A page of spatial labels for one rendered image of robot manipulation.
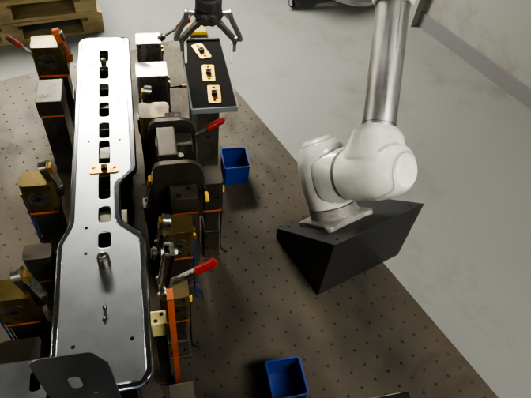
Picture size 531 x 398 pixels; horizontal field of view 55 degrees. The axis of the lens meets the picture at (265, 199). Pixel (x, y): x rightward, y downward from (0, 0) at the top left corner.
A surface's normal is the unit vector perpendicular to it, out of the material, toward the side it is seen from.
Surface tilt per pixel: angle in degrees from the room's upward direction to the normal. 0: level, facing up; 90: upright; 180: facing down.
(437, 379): 0
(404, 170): 55
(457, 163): 0
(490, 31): 90
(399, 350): 0
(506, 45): 90
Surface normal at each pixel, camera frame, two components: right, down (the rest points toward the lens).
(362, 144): -0.67, -0.22
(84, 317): 0.09, -0.65
